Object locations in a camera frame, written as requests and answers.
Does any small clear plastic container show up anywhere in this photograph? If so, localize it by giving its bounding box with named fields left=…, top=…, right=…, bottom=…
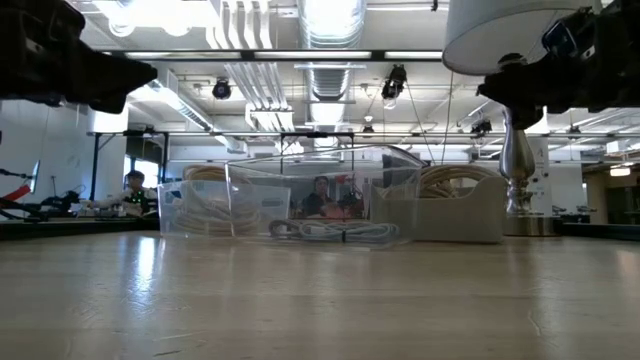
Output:
left=157, top=177, right=292, bottom=239

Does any background robot workstation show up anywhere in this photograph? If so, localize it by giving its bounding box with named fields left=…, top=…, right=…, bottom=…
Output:
left=0, top=159, right=82, bottom=222

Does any silver ventilation duct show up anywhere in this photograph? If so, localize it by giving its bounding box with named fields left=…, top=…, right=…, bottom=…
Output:
left=296, top=0, right=369, bottom=102

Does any white USB cable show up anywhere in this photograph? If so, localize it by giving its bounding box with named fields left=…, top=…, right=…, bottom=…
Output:
left=299, top=220, right=402, bottom=245

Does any large clear plastic bin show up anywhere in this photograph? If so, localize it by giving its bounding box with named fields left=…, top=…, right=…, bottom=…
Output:
left=225, top=144, right=425, bottom=247

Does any person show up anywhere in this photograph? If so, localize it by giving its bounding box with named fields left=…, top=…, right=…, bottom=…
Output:
left=299, top=175, right=347, bottom=219
left=84, top=169, right=159, bottom=218

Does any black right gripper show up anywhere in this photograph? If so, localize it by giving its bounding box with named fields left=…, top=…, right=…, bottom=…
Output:
left=476, top=9, right=620, bottom=132

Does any light blue cable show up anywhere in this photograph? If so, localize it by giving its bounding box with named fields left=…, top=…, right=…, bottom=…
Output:
left=268, top=218, right=326, bottom=240

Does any white plastic bin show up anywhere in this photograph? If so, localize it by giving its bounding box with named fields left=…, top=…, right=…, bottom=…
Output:
left=369, top=174, right=509, bottom=245

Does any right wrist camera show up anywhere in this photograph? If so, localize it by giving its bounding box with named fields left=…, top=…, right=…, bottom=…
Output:
left=541, top=8, right=599, bottom=61

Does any black ceiling spotlight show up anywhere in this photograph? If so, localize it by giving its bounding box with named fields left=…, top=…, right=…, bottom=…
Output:
left=211, top=77, right=233, bottom=101
left=380, top=63, right=408, bottom=101

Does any beige USB cable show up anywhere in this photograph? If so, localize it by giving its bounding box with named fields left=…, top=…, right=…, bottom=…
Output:
left=420, top=164, right=501, bottom=187
left=423, top=179, right=459, bottom=199
left=180, top=164, right=262, bottom=236

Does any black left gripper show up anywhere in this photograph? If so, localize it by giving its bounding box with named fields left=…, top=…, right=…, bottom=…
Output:
left=0, top=0, right=159, bottom=115

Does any white table lamp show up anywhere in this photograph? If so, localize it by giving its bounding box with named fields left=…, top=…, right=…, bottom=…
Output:
left=442, top=0, right=604, bottom=238

